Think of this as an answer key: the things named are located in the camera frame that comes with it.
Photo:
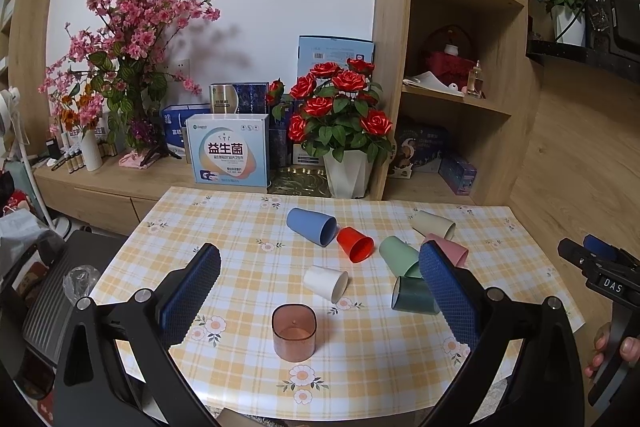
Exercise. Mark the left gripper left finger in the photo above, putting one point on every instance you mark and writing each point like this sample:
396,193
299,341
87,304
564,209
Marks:
92,387

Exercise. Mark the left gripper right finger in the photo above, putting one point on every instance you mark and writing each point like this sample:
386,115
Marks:
546,386

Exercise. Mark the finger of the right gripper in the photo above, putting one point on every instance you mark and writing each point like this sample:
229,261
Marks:
578,255
606,251

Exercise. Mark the translucent brown plastic cup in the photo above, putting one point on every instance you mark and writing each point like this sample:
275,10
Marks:
294,327

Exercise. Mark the pink plastic cup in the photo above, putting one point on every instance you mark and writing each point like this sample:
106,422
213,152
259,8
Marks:
455,252

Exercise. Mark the translucent teal plastic cup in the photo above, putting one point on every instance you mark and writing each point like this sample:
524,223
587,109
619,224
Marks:
413,296

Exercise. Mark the beige plastic cup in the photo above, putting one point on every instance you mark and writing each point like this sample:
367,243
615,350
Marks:
427,223

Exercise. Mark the green plastic cup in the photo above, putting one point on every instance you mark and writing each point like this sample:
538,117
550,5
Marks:
401,258

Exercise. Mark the white plastic cup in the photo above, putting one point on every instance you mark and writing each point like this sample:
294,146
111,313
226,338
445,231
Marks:
326,283

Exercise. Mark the red plastic cup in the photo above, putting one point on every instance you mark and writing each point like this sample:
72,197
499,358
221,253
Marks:
357,246

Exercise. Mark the blue plastic cup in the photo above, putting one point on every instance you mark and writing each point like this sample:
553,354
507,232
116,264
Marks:
315,226

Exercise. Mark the person right hand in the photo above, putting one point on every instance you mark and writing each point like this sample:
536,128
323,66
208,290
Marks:
629,350

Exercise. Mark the purple small box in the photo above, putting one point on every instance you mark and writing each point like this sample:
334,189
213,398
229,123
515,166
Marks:
458,174

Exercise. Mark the wooden low cabinet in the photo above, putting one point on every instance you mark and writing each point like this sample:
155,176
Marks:
118,199

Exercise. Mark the clear perfume bottle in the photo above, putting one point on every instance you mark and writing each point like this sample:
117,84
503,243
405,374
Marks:
474,86

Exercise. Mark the white black cookie box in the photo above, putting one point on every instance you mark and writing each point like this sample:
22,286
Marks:
416,151

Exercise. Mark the white slim vase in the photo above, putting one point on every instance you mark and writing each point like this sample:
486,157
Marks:
90,151

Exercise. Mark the yellow plaid floral tablecloth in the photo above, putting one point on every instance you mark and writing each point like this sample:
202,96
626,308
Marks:
370,360

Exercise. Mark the white probiotic box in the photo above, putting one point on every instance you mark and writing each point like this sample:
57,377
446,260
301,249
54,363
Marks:
229,149

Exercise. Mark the wooden shelf unit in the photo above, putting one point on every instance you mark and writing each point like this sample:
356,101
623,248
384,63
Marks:
491,132

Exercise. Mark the white faceted vase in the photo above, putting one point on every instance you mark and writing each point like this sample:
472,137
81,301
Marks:
348,178

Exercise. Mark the green gold round tin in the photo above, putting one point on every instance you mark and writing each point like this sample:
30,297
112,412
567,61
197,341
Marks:
299,181

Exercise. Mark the blue white box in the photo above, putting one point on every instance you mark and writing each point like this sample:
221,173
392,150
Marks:
174,121

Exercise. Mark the silver blue box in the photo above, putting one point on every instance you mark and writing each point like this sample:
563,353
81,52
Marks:
238,98

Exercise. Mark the red rose bouquet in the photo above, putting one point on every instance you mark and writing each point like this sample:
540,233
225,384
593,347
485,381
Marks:
334,109

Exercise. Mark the pink cherry blossom branches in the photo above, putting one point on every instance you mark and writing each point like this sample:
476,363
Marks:
113,71

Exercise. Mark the light blue tall box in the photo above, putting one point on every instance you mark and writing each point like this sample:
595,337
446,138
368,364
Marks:
314,50

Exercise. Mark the red basket with handle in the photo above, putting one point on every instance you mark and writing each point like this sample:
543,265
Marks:
449,54

